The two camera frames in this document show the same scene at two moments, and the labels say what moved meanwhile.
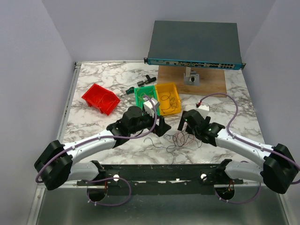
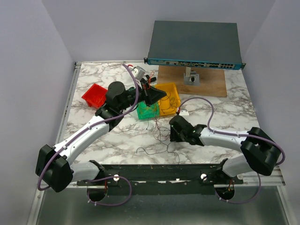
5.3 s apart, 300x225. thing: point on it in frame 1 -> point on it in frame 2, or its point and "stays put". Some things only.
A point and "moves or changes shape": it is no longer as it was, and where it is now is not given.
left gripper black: x=162 y=127 -> x=152 y=95
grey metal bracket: x=191 y=78 stays put
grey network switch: x=194 y=44 stays put
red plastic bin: x=97 y=96 stays put
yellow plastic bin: x=168 y=98 stays put
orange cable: x=187 y=140 moves or changes shape
